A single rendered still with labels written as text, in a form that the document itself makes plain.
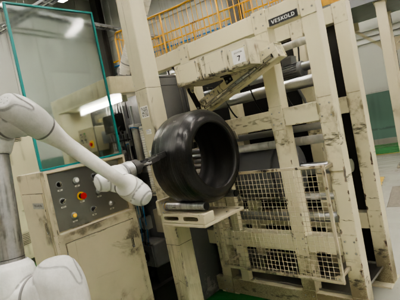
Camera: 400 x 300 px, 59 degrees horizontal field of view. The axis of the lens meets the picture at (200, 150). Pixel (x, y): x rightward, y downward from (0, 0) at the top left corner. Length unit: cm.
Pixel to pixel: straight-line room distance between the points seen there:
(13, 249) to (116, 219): 107
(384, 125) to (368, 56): 190
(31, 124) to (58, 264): 48
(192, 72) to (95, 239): 120
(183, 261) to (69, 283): 127
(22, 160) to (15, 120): 414
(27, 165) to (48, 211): 331
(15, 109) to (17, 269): 53
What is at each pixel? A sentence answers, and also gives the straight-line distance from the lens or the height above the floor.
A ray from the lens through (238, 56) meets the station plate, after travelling 214.
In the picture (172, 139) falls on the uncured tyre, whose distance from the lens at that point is 194.
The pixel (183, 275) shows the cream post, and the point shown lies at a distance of 247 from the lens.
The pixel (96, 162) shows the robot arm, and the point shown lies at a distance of 150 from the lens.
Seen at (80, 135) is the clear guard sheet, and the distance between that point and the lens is 230.
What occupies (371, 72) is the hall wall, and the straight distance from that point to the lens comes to 1087.
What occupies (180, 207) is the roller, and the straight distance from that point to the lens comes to 214.
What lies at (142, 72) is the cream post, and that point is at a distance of 233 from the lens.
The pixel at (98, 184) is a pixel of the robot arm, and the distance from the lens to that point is 169.
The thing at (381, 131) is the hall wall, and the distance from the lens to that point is 1083.
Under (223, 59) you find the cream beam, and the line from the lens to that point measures 221.
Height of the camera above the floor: 132
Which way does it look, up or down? 3 degrees down
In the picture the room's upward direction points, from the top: 11 degrees counter-clockwise
